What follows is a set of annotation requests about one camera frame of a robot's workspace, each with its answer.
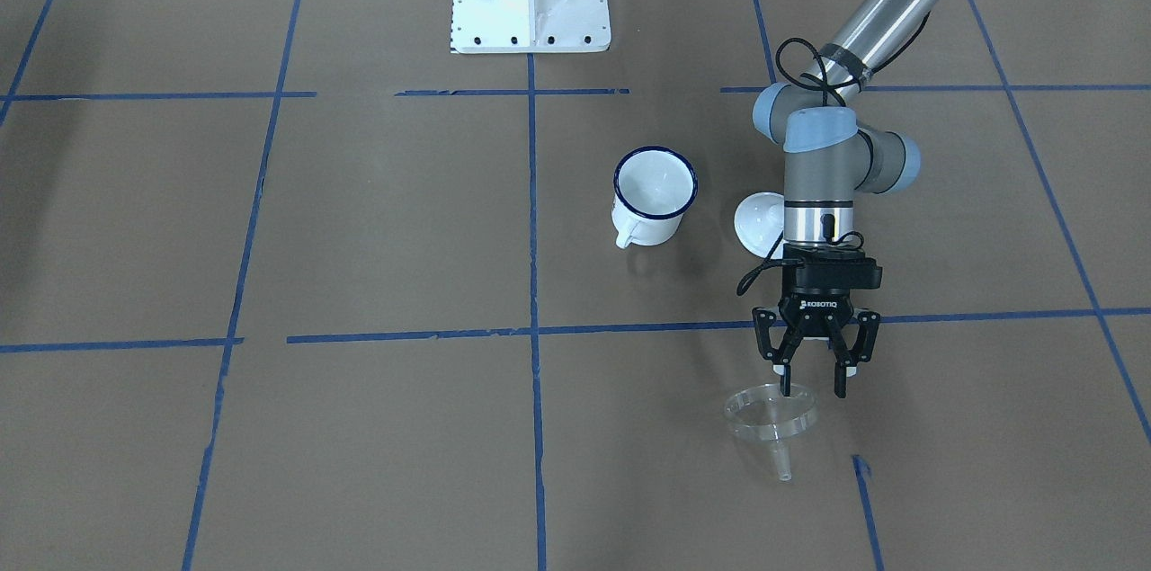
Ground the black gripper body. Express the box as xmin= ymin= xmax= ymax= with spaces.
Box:
xmin=778 ymin=244 xmax=883 ymax=338

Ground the clear plastic funnel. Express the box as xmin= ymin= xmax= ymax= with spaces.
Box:
xmin=722 ymin=383 xmax=818 ymax=482

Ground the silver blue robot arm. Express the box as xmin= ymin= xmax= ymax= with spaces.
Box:
xmin=753 ymin=0 xmax=942 ymax=397

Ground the white enamel mug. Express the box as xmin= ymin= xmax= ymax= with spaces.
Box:
xmin=611 ymin=146 xmax=699 ymax=250

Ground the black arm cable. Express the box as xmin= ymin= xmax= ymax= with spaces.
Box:
xmin=735 ymin=3 xmax=936 ymax=297

